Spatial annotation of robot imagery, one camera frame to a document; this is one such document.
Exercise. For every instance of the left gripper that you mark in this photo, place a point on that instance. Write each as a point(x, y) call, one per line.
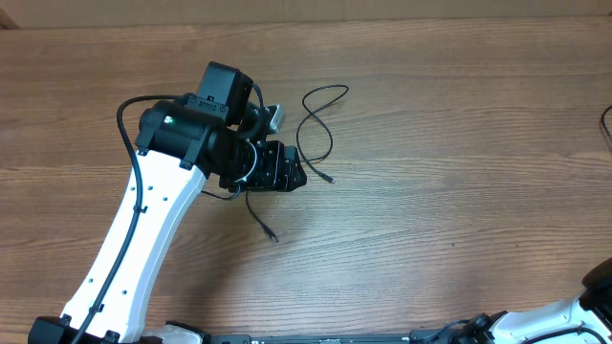
point(279, 174)

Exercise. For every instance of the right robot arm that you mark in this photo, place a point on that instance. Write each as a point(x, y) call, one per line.
point(585, 318)

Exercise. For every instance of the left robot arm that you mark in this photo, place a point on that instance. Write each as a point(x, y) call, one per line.
point(182, 140)

